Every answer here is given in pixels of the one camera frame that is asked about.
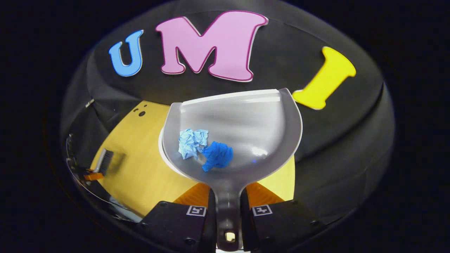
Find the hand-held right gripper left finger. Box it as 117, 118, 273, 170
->
138, 182, 217, 253

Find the grey dustpan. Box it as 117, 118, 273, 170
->
161, 87, 303, 252

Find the dark blue paper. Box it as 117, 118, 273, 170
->
202, 141, 234, 172

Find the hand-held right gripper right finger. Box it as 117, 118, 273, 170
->
240, 181, 327, 253

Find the light blue paper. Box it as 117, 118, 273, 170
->
178, 128, 209, 161

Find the small grey broom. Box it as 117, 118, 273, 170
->
94, 148, 114, 177

